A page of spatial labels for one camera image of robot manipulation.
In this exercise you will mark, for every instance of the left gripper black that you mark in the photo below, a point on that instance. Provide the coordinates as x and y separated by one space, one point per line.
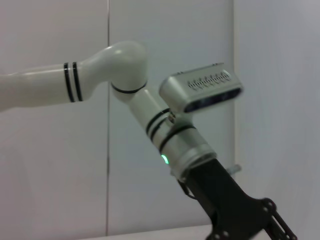
220 200

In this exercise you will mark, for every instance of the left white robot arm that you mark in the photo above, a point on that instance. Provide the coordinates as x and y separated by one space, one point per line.
125 67

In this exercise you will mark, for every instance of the left gripper silver post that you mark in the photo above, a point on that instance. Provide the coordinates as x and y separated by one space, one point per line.
235 169

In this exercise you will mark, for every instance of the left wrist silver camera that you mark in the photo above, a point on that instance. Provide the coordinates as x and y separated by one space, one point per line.
200 92

